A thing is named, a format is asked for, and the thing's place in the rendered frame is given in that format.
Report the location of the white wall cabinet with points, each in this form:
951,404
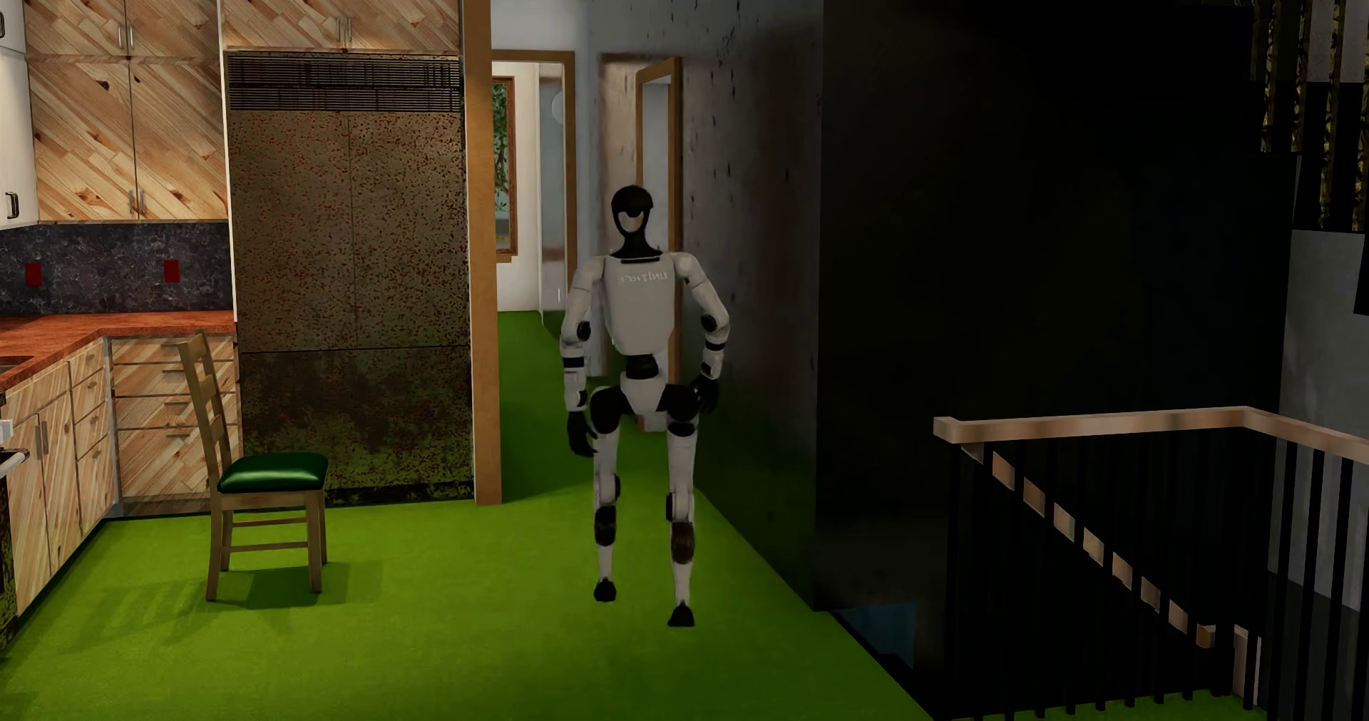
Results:
13,111

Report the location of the dark gold patterned curtain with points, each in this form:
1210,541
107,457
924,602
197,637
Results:
1300,47

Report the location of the wooden doorway frame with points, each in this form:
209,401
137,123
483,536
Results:
570,165

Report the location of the red wall outlet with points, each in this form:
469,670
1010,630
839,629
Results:
34,275
171,272

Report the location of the wooden post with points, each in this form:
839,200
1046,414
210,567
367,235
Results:
481,272

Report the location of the wooden chair green seat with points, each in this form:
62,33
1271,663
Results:
273,473

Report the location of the wood framed window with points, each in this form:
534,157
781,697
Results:
503,165

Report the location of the tall wooden wall cabinets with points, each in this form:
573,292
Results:
118,90

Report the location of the reddish brown countertop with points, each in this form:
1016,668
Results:
96,328

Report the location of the robot leg white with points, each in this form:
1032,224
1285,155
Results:
681,496
606,486

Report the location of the robot hand black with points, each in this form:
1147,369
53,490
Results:
580,438
706,393

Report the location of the wooden base cabinets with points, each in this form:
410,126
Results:
160,421

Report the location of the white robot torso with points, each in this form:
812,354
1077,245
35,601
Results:
640,309

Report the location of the rusty brown refrigerator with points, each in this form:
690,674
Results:
348,272

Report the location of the robot head black visor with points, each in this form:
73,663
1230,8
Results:
632,213

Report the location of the robot left leg white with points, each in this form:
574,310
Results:
681,496

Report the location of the robot right leg white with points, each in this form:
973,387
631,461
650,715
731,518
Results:
606,486

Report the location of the open door wooden frame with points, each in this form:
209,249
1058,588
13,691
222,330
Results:
674,133

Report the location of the stair railing wooden handrail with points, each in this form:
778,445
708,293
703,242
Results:
1123,423

